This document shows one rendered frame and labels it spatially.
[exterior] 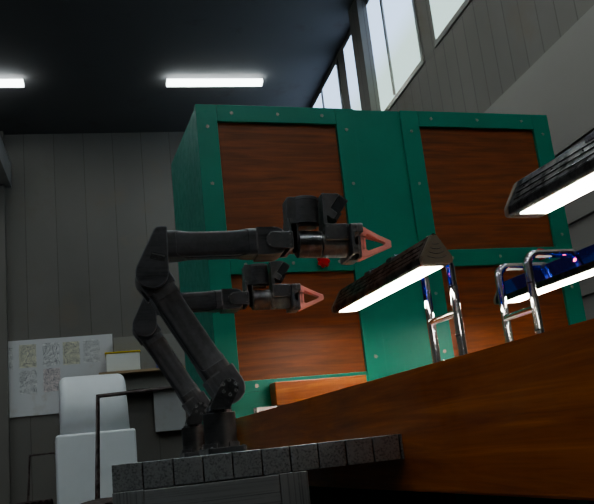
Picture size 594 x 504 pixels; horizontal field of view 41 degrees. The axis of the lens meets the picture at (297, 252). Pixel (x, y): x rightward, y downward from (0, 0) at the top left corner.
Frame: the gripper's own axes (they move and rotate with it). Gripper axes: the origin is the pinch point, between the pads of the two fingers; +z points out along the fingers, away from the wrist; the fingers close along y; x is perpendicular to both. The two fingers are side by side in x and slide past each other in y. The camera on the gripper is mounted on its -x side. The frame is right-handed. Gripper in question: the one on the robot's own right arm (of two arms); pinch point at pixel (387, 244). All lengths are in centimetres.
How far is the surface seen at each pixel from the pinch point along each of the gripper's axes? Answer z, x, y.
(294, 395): -5, 25, 83
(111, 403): -66, -2, 454
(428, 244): 14.2, -3.2, 12.2
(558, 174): 17.8, -1.4, -39.6
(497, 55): 209, -229, 324
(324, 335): 8, 6, 91
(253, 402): -17, 26, 87
